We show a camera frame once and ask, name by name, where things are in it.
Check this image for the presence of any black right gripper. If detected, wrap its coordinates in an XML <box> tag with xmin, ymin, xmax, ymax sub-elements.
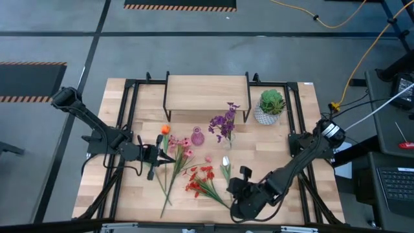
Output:
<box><xmin>226</xmin><ymin>165</ymin><xmax>259</xmax><ymax>223</ymax></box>

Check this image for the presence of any black hazard-striped floor mat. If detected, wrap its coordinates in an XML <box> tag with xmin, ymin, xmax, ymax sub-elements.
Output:
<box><xmin>0</xmin><ymin>61</ymin><xmax>68</xmax><ymax>104</ymax></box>
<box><xmin>124</xmin><ymin>0</ymin><xmax>237</xmax><ymax>13</ymax></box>

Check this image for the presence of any white artificial tulip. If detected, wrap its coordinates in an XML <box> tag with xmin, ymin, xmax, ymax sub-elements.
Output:
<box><xmin>219</xmin><ymin>155</ymin><xmax>232</xmax><ymax>187</ymax></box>

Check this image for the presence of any black stand leg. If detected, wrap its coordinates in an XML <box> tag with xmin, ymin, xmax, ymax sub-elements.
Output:
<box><xmin>375</xmin><ymin>0</ymin><xmax>414</xmax><ymax>83</ymax></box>

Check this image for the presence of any black laptop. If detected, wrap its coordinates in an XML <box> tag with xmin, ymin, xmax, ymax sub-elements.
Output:
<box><xmin>376</xmin><ymin>166</ymin><xmax>414</xmax><ymax>218</ymax></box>

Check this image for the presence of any white paper sheet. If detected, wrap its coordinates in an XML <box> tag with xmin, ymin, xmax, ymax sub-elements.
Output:
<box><xmin>332</xmin><ymin>140</ymin><xmax>354</xmax><ymax>179</ymax></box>

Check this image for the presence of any white cable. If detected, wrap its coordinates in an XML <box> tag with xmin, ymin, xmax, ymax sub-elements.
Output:
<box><xmin>343</xmin><ymin>82</ymin><xmax>414</xmax><ymax>132</ymax></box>

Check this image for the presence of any purple artificial flower bunch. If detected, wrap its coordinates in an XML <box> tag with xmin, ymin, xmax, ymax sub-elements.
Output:
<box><xmin>208</xmin><ymin>102</ymin><xmax>241</xmax><ymax>144</ymax></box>

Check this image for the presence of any yellow extension cable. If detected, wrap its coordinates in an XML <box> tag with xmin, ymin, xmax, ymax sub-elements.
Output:
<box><xmin>269</xmin><ymin>0</ymin><xmax>369</xmax><ymax>29</ymax></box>
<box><xmin>329</xmin><ymin>0</ymin><xmax>414</xmax><ymax>113</ymax></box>

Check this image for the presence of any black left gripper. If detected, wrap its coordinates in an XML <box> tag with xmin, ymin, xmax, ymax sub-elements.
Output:
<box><xmin>140</xmin><ymin>133</ymin><xmax>177</xmax><ymax>181</ymax></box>

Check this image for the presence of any black front table beam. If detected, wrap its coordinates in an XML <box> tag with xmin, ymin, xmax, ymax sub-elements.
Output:
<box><xmin>0</xmin><ymin>219</ymin><xmax>414</xmax><ymax>233</ymax></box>

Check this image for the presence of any pink ribbed glass vase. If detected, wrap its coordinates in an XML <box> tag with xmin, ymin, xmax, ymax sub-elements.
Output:
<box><xmin>190</xmin><ymin>126</ymin><xmax>206</xmax><ymax>146</ymax></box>

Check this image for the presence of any red artificial flower bunch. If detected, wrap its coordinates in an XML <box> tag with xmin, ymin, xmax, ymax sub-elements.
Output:
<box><xmin>183</xmin><ymin>164</ymin><xmax>231</xmax><ymax>210</ymax></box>

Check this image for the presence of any clear glass vase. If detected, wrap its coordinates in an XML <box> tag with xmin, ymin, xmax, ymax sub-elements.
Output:
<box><xmin>225</xmin><ymin>131</ymin><xmax>237</xmax><ymax>150</ymax></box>

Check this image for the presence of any black device with screen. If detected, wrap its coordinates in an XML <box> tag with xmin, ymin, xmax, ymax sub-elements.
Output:
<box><xmin>389</xmin><ymin>72</ymin><xmax>414</xmax><ymax>110</ymax></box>

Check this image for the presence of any red-handled screwdriver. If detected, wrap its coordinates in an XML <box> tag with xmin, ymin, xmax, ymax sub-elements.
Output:
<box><xmin>394</xmin><ymin>121</ymin><xmax>414</xmax><ymax>150</ymax></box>

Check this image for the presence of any dark grey side desk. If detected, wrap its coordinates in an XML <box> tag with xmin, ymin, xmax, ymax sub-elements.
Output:
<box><xmin>352</xmin><ymin>151</ymin><xmax>414</xmax><ymax>233</ymax></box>
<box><xmin>364</xmin><ymin>67</ymin><xmax>414</xmax><ymax>159</ymax></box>

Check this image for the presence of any black chair base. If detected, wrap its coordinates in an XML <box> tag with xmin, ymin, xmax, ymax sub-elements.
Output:
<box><xmin>0</xmin><ymin>140</ymin><xmax>26</xmax><ymax>157</ymax></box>

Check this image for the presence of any succulent in triangle-patterned pot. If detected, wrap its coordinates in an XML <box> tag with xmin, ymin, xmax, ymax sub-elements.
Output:
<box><xmin>253</xmin><ymin>89</ymin><xmax>287</xmax><ymax>126</ymax></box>

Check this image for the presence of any orange artificial tulip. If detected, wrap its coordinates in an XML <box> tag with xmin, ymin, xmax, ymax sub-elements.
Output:
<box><xmin>160</xmin><ymin>124</ymin><xmax>171</xmax><ymax>194</ymax></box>

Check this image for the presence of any wooden shelf with black legs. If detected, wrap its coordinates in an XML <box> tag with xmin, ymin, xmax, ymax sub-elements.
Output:
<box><xmin>162</xmin><ymin>71</ymin><xmax>253</xmax><ymax>123</ymax></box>

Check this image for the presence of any pink artificial flower bunch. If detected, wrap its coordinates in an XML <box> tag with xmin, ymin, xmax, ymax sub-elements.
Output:
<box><xmin>160</xmin><ymin>135</ymin><xmax>214</xmax><ymax>219</ymax></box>

